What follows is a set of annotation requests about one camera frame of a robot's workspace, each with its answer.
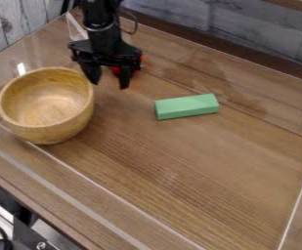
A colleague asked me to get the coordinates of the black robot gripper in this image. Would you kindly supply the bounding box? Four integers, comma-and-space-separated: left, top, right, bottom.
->
68, 22, 143, 90

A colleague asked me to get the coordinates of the red felt strawberry fruit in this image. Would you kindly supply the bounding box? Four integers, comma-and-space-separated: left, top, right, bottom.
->
109, 56, 143, 77

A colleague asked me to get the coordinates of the wooden bowl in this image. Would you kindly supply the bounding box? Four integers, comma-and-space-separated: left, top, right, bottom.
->
0, 67, 93, 145

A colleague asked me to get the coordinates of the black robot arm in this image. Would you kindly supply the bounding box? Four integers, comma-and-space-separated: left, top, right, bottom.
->
68, 0, 143, 89

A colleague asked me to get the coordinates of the green rectangular block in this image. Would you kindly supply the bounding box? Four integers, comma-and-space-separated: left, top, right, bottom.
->
153, 94, 219, 120

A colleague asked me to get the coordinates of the clear acrylic tray enclosure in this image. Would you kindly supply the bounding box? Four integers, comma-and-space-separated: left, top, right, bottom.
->
0, 11, 302, 250

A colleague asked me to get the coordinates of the black metal table bracket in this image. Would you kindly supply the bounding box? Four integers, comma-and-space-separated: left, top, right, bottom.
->
12, 216, 60, 250

